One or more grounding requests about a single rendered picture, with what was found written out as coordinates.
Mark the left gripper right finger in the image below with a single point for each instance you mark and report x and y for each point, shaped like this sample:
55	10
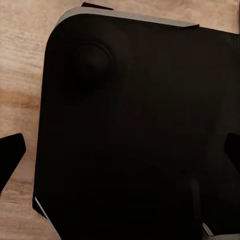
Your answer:
232	149

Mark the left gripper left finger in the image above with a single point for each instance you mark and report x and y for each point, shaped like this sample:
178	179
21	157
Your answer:
12	149

